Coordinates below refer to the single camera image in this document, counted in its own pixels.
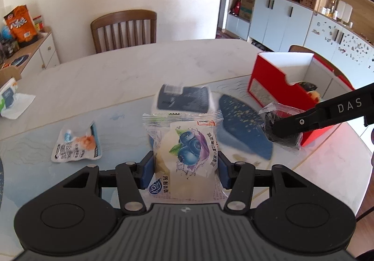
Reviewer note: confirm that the blueberry bread packet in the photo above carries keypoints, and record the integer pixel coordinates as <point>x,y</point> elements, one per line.
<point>185,150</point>

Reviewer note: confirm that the black snack packet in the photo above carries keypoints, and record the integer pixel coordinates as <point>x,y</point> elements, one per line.
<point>307,86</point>

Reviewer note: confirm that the white squid snack pouch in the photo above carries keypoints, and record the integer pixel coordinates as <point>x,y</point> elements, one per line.
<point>75,144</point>

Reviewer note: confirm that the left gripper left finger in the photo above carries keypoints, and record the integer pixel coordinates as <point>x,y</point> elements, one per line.
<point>131,177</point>

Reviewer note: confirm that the wooden chair at far side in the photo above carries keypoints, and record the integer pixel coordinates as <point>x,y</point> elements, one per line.
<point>123,29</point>

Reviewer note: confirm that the blue white tissue pack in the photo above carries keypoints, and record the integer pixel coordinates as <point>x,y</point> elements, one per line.
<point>183,100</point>

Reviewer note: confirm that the black item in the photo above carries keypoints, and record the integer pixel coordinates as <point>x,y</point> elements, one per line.
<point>277,128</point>

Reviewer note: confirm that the white sideboard cabinet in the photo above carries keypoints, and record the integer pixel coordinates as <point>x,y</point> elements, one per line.
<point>39,56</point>

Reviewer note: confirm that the red cardboard box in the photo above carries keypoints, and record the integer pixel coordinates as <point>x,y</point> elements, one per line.
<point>276,75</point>

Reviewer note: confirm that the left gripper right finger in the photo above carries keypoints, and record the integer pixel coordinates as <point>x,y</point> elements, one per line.
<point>239,178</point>

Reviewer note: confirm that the yellow duck toy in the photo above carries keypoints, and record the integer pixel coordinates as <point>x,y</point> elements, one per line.
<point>315,96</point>

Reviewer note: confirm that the orange snack bag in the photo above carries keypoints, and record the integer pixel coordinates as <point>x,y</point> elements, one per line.
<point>21,26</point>

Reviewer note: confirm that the white wall cabinet unit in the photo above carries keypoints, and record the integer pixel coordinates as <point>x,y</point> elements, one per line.
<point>341,31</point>

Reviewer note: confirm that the wooden chair beside box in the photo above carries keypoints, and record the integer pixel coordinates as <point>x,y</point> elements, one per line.
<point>299,49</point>

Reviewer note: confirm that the tissue pack with sheet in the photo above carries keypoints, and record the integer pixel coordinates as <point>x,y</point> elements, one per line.
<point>13,104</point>

